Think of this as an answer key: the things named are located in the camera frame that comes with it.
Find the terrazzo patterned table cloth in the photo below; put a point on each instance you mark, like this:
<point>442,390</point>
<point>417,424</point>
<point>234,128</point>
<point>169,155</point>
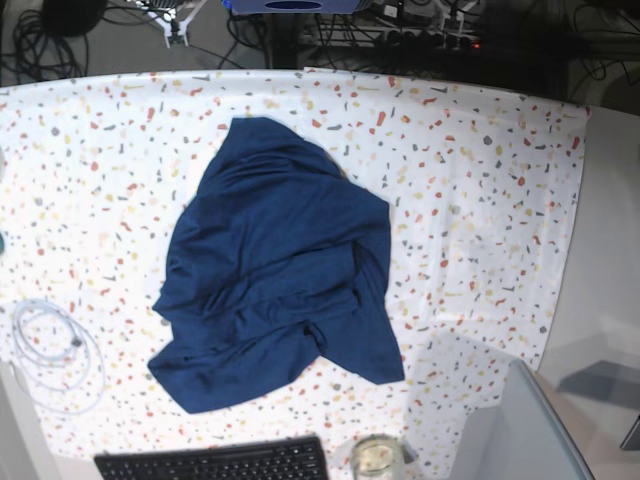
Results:
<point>483,188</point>

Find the blue box with oval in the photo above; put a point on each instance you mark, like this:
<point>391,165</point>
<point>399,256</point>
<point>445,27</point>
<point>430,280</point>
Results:
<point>245,7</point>

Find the black power strip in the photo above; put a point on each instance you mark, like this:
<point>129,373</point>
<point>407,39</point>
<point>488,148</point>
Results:
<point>343,35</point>

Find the black computer keyboard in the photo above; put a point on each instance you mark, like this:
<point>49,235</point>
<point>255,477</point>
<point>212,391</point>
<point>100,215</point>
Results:
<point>298,458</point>

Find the dark blue t-shirt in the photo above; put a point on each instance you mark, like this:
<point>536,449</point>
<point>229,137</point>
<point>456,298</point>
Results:
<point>278,260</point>

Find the clear glass jar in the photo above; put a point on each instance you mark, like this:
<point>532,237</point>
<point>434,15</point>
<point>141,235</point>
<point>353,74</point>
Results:
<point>378,457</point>

